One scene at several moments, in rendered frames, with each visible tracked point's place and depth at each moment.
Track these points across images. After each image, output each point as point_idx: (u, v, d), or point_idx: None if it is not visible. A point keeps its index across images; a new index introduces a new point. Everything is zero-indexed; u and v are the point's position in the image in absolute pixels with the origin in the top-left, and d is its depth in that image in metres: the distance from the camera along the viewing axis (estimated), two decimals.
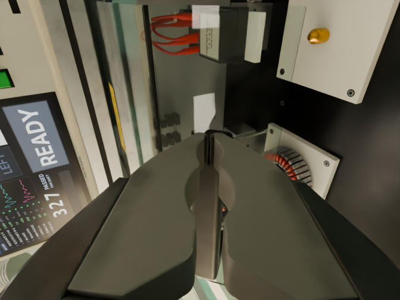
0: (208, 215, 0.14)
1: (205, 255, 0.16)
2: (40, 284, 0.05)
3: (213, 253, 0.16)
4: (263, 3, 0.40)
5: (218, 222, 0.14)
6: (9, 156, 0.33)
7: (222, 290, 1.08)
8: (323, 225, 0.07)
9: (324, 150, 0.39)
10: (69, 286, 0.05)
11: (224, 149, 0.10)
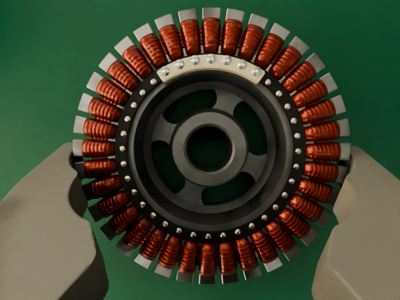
0: None
1: None
2: None
3: None
4: None
5: None
6: None
7: None
8: None
9: None
10: None
11: (356, 163, 0.09)
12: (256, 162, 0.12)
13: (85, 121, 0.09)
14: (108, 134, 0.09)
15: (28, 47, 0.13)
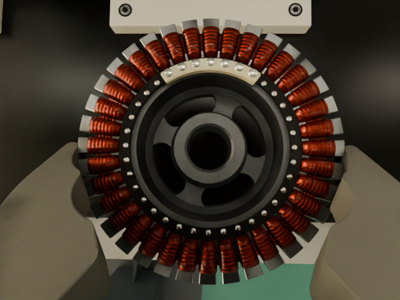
0: None
1: None
2: None
3: None
4: None
5: None
6: None
7: None
8: None
9: (2, 0, 0.19)
10: None
11: (353, 163, 0.09)
12: (255, 163, 0.12)
13: (91, 118, 0.10)
14: (112, 130, 0.10)
15: None
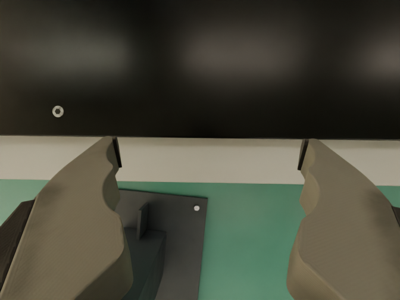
0: None
1: None
2: None
3: None
4: None
5: None
6: None
7: None
8: None
9: None
10: None
11: (317, 155, 0.10)
12: None
13: None
14: None
15: None
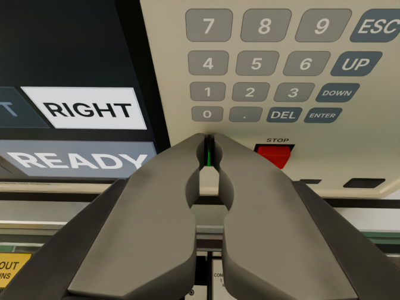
0: None
1: None
2: (40, 284, 0.05)
3: None
4: None
5: None
6: (17, 122, 0.13)
7: None
8: (323, 226, 0.07)
9: None
10: (69, 286, 0.05)
11: (224, 149, 0.10)
12: None
13: None
14: None
15: None
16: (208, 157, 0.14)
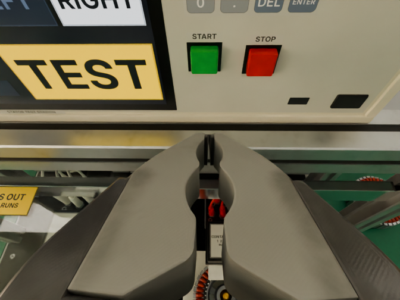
0: None
1: None
2: (40, 284, 0.05)
3: None
4: None
5: None
6: (28, 19, 0.14)
7: None
8: (323, 225, 0.07)
9: None
10: (69, 286, 0.05)
11: (224, 149, 0.10)
12: None
13: (197, 287, 0.41)
14: (202, 291, 0.40)
15: None
16: (202, 59, 0.16)
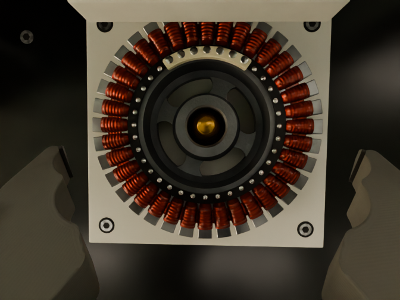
0: None
1: None
2: None
3: None
4: None
5: None
6: None
7: None
8: None
9: None
10: None
11: (374, 168, 0.09)
12: (247, 140, 0.14)
13: (103, 101, 0.11)
14: (122, 112, 0.11)
15: None
16: None
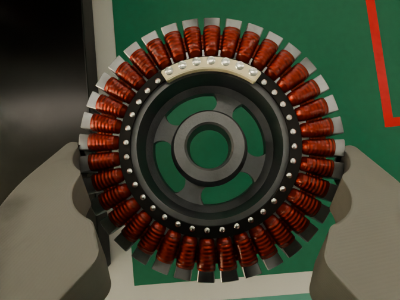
0: None
1: None
2: None
3: None
4: None
5: None
6: None
7: None
8: None
9: None
10: None
11: (353, 163, 0.09)
12: (255, 163, 0.12)
13: (93, 115, 0.10)
14: (113, 127, 0.10)
15: None
16: None
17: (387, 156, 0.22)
